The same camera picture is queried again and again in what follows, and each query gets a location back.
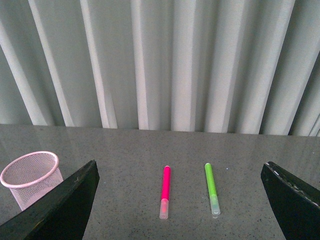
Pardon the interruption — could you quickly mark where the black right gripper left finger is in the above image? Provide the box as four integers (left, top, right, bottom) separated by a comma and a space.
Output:
0, 160, 100, 240

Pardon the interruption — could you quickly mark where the grey pleated curtain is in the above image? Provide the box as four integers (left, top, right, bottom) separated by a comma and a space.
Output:
0, 0, 320, 137

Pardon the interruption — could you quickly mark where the pink highlighter pen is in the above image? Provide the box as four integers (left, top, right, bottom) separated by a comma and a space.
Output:
159, 165, 171, 220

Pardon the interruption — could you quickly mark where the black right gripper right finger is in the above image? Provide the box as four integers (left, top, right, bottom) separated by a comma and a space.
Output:
260, 161, 320, 240

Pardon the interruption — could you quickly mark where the green highlighter pen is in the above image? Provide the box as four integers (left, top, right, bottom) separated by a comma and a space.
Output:
204, 163, 221, 219

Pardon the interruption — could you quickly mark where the pink mesh pen cup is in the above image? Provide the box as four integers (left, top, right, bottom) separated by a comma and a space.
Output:
0, 151, 64, 211

